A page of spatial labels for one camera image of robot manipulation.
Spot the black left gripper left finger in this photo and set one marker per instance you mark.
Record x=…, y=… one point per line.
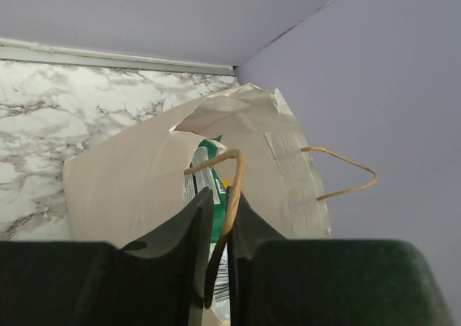
x=157, y=279

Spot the beige paper bag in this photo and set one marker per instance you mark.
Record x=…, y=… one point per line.
x=134, y=181

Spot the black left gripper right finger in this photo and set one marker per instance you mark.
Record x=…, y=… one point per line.
x=278, y=280

